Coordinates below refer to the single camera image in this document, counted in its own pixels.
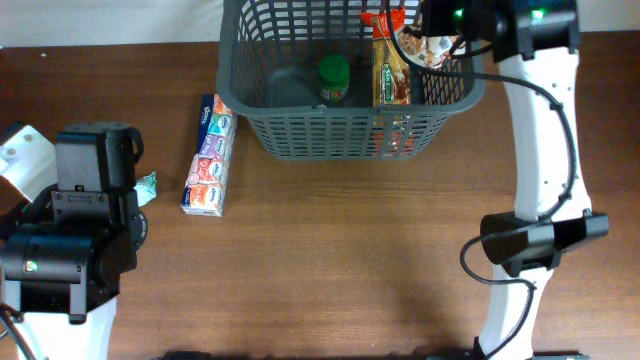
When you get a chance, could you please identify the small teal tissue packet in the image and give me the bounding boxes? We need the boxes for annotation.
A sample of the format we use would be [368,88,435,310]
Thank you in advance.
[134,172,157,207]

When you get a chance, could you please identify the brown white snack bag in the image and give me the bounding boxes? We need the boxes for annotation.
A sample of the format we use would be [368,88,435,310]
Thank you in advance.
[395,25,466,69]

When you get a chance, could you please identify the Kleenex tissue multipack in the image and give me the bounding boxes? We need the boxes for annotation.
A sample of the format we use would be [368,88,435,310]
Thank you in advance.
[181,94,238,217]

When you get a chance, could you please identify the spaghetti pack orange ends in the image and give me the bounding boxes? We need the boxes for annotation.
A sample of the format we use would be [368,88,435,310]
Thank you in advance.
[359,7,417,157]

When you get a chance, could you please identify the green lid spice jar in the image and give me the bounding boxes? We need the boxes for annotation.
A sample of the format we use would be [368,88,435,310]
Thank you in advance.
[318,54,350,102]

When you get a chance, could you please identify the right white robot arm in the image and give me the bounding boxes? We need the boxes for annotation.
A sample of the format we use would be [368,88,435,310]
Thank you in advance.
[421,0,609,359]

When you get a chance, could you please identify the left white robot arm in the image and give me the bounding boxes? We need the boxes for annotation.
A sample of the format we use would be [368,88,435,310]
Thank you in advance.
[1,122,149,359]

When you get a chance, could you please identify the grey plastic lattice basket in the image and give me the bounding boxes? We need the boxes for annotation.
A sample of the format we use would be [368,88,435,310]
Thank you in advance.
[217,0,485,160]

